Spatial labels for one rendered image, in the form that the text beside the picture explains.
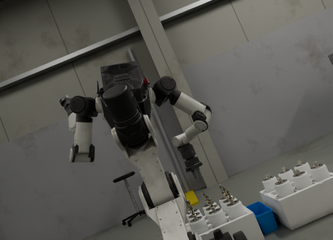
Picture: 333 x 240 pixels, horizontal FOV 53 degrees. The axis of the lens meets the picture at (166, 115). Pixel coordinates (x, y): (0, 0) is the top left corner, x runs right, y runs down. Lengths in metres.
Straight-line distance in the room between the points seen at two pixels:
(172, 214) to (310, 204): 0.89
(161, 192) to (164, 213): 0.10
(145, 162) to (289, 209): 0.92
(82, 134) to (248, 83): 3.34
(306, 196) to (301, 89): 3.06
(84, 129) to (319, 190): 1.36
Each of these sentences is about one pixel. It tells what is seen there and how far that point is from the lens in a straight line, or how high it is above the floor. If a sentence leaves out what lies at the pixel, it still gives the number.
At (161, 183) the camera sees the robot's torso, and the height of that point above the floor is 0.56.
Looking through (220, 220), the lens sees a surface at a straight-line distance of 2.04.
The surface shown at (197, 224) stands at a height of 0.23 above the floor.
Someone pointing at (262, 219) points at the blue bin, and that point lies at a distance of 2.18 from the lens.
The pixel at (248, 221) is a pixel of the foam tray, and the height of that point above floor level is 0.15.
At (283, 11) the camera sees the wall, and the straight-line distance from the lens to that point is 5.26.
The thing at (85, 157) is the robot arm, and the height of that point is 0.83.
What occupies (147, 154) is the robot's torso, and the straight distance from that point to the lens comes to 1.57.
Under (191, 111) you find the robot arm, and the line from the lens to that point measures 1.88.
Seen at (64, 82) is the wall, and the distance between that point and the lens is 4.94.
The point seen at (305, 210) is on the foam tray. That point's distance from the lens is 2.13.
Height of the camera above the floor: 0.72
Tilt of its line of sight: 5 degrees up
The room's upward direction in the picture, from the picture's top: 23 degrees counter-clockwise
